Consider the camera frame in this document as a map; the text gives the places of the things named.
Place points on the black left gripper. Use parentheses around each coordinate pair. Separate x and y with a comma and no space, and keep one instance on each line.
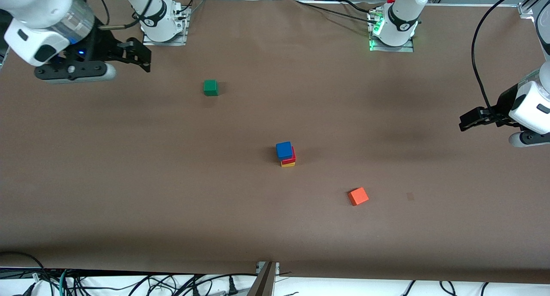
(502,107)

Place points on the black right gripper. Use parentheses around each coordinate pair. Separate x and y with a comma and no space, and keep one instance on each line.
(101,43)

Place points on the blue wooden block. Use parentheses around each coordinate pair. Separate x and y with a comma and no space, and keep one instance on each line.
(284,150)

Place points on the red wooden block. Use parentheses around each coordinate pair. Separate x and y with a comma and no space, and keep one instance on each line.
(292,158)

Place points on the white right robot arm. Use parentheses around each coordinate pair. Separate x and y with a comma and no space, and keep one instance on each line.
(43,16)

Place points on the green wooden block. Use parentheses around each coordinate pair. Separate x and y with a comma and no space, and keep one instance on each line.
(210,87)

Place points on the orange wooden block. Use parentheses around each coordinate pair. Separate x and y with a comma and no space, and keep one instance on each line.
(358,196)

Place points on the yellow wooden block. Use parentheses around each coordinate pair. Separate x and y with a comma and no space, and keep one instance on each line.
(288,164)

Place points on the black power plug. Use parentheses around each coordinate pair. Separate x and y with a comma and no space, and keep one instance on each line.
(233,286)

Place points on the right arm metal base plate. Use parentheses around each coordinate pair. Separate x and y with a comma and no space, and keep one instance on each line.
(182,29)

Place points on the aluminium frame corner profile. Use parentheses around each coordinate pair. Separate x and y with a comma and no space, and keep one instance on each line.
(528,6)

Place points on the grey metal camera post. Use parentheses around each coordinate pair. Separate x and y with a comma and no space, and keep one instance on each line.
(263,283)

